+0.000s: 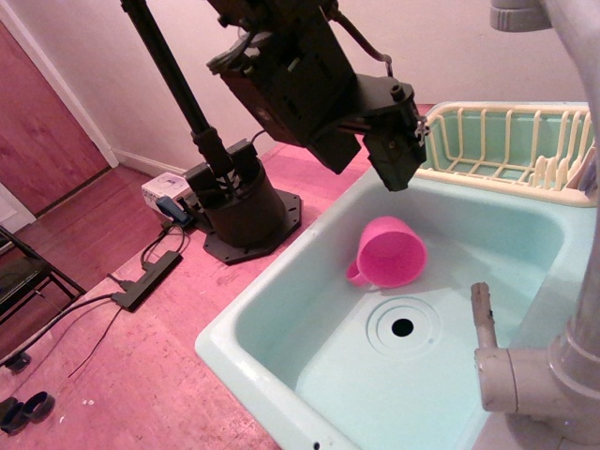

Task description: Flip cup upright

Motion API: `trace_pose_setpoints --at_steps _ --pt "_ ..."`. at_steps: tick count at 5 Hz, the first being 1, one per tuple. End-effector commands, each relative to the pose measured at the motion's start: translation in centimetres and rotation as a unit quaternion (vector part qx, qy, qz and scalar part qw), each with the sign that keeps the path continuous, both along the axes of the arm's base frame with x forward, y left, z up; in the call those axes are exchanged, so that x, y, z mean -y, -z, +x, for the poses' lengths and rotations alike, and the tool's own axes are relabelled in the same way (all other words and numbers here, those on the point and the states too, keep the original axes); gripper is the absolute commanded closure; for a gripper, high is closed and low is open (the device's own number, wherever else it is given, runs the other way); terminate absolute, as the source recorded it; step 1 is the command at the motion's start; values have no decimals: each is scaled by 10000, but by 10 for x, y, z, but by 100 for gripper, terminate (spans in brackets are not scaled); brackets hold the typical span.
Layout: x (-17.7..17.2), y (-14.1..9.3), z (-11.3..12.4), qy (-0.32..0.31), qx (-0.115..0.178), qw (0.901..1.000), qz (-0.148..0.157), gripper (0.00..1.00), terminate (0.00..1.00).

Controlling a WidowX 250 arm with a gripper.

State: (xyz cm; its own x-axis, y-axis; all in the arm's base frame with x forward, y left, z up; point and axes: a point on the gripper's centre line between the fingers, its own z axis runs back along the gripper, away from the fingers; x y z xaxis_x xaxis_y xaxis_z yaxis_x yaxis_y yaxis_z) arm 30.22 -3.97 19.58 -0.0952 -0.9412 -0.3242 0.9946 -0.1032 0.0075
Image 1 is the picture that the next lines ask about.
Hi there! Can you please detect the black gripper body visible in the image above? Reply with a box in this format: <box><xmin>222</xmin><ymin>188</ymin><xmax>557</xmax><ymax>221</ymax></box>
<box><xmin>208</xmin><ymin>11</ymin><xmax>413</xmax><ymax>155</ymax></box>

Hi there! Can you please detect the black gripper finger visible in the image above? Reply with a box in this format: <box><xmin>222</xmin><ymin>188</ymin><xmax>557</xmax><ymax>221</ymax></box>
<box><xmin>307</xmin><ymin>131</ymin><xmax>361</xmax><ymax>174</ymax></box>
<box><xmin>364</xmin><ymin>123</ymin><xmax>426</xmax><ymax>191</ymax></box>

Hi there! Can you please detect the pink plastic cup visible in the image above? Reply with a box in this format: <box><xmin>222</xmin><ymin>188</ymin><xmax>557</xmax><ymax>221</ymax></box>
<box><xmin>346</xmin><ymin>216</ymin><xmax>428</xmax><ymax>289</ymax></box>

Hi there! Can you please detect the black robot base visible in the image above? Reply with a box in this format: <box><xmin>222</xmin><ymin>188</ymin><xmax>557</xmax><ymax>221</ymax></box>
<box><xmin>184</xmin><ymin>140</ymin><xmax>302</xmax><ymax>265</ymax></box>

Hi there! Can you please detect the cream dish drying rack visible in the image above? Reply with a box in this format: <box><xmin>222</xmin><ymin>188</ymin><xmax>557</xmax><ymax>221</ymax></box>
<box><xmin>417</xmin><ymin>101</ymin><xmax>596</xmax><ymax>207</ymax></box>

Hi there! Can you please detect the white cardboard box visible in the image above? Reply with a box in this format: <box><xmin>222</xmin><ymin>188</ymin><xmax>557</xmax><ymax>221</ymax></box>
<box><xmin>141</xmin><ymin>172</ymin><xmax>191</xmax><ymax>218</ymax></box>

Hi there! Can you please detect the blue clamp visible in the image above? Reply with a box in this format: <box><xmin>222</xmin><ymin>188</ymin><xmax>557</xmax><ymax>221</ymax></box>
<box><xmin>156</xmin><ymin>196</ymin><xmax>193</xmax><ymax>227</ymax></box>

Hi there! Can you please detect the mint green toy sink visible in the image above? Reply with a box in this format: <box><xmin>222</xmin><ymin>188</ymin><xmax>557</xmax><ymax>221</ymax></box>
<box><xmin>194</xmin><ymin>100</ymin><xmax>600</xmax><ymax>450</ymax></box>

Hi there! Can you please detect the black usb hub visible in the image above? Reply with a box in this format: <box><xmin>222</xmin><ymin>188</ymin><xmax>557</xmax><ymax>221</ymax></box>
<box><xmin>110</xmin><ymin>250</ymin><xmax>183</xmax><ymax>313</ymax></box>

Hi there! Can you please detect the grey toy faucet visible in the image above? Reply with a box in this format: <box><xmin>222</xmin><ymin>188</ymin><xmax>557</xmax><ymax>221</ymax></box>
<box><xmin>470</xmin><ymin>0</ymin><xmax>600</xmax><ymax>450</ymax></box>

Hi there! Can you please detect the black folding chair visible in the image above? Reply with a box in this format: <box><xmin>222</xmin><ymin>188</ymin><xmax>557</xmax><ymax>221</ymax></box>
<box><xmin>0</xmin><ymin>224</ymin><xmax>88</xmax><ymax>375</ymax></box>

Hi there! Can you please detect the thin black wire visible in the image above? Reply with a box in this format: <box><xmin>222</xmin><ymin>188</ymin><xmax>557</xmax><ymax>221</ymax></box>
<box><xmin>68</xmin><ymin>308</ymin><xmax>124</xmax><ymax>379</ymax></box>

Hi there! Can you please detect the thick black cable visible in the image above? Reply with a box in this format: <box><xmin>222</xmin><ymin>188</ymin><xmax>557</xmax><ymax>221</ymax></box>
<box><xmin>0</xmin><ymin>293</ymin><xmax>116</xmax><ymax>367</ymax></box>

